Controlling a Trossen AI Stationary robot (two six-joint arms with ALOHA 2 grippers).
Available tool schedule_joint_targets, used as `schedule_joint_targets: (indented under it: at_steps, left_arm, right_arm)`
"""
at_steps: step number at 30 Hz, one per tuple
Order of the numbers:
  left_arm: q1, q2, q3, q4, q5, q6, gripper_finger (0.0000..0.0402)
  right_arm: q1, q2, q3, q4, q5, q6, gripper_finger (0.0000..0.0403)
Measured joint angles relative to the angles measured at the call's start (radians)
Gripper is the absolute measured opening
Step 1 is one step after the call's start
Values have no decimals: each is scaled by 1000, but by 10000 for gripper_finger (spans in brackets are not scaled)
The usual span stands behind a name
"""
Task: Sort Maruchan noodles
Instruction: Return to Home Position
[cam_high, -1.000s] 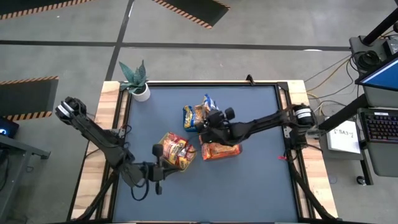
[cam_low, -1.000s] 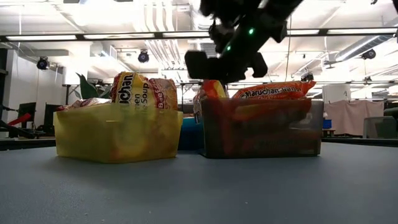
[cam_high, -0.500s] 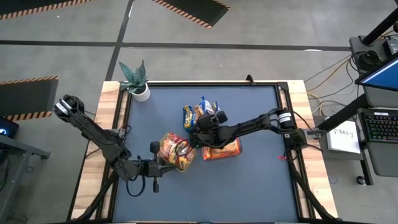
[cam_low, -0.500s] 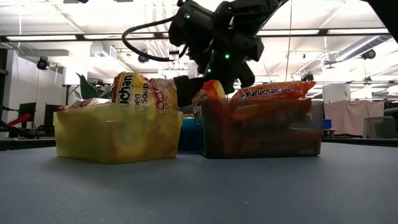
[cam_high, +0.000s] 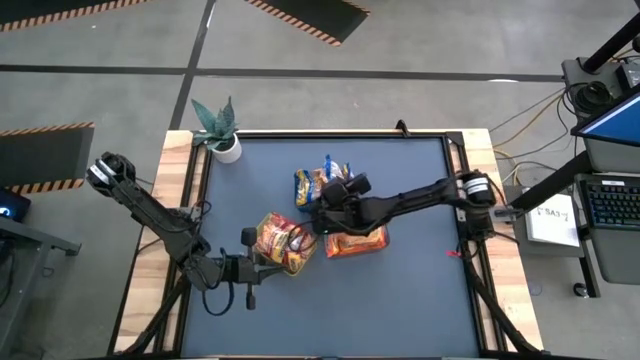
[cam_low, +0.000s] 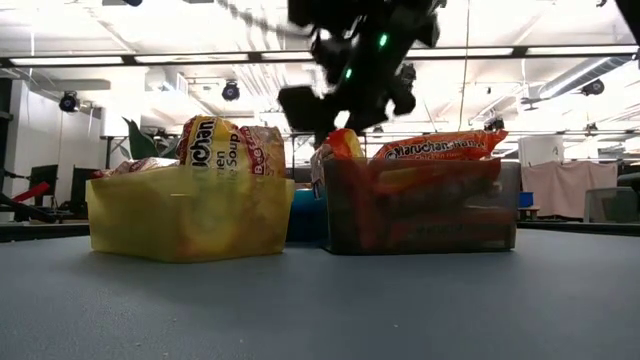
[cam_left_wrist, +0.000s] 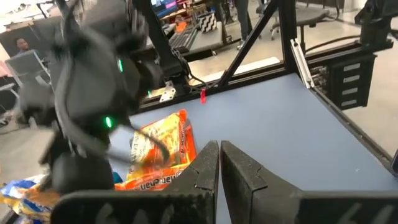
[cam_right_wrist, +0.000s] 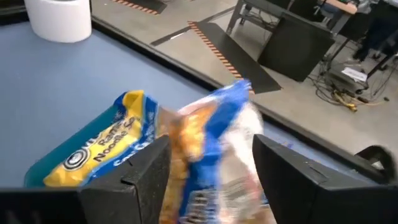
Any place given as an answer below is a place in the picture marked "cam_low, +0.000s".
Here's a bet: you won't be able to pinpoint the translucent yellow plastic bin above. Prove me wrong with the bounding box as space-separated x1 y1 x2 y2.
84 164 296 265

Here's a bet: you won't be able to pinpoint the beige draped cloth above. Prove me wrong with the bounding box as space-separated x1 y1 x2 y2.
519 159 620 220

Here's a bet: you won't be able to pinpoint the black monitor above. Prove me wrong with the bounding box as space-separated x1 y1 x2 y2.
69 167 99 219
28 164 59 221

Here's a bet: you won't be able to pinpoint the dark grey rounded block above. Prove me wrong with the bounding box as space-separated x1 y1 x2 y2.
292 167 314 190

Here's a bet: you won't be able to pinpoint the grey box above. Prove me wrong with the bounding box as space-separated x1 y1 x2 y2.
582 186 640 225

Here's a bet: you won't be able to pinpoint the red-handled clamp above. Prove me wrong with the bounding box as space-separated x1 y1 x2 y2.
12 181 51 204

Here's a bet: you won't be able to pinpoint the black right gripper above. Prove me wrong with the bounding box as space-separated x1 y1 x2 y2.
277 27 418 147

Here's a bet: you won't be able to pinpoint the black-framed light bar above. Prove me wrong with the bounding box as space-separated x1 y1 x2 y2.
0 44 640 69

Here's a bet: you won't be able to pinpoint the translucent grey plastic bin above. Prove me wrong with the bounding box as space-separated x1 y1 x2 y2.
321 157 522 256

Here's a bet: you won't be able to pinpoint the teal plastic bin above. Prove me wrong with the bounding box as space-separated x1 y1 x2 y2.
285 188 329 244

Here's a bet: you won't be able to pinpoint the green plant in white pot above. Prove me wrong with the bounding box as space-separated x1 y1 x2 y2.
122 117 179 161

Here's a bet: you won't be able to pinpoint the white cylinder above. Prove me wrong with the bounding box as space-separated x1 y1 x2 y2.
517 134 564 169

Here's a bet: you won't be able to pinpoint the yellow ramen packets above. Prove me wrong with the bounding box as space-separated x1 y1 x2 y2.
174 114 287 264

